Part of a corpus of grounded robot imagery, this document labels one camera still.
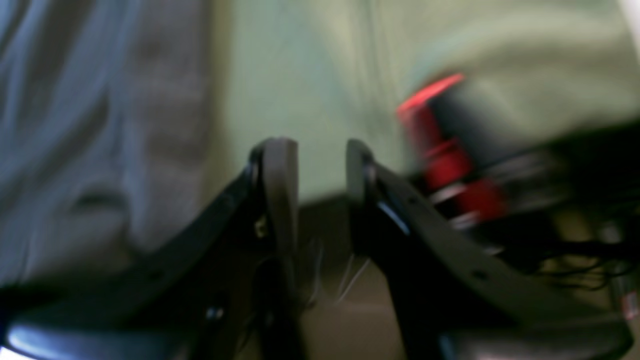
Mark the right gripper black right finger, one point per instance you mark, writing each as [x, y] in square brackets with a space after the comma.
[452, 300]

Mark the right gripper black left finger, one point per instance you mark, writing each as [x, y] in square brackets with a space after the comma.
[200, 297]

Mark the red black clamp left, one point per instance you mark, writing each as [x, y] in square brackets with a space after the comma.
[471, 176]

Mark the grey t-shirt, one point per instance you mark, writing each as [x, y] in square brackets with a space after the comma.
[104, 130]

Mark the green table cloth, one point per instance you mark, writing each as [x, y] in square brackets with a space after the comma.
[324, 71]

